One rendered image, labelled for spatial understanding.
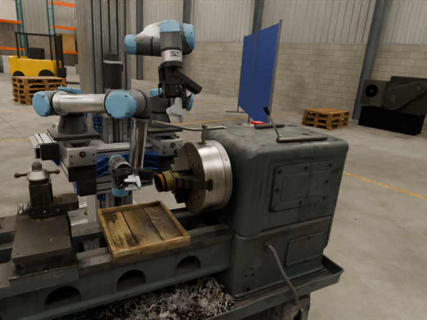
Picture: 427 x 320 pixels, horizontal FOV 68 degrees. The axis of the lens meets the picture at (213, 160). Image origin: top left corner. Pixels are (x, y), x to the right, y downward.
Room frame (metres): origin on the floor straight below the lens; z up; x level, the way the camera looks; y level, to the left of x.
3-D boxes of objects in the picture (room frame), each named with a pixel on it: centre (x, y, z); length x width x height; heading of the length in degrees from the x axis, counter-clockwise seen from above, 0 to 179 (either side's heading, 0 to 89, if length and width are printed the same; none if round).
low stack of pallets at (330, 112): (9.00, -3.13, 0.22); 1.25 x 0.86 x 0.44; 136
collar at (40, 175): (1.07, 0.64, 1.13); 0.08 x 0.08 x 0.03
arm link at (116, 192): (1.41, 0.44, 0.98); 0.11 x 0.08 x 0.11; 163
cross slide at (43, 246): (1.02, 0.61, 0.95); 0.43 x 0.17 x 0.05; 29
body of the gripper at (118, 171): (1.25, 0.37, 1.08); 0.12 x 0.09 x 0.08; 29
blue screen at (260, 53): (8.21, -0.85, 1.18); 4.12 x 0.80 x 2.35; 5
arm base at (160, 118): (1.92, 0.36, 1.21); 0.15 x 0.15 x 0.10
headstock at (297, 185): (1.51, -0.29, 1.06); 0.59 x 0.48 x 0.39; 119
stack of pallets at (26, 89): (9.50, 5.34, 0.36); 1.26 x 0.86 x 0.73; 145
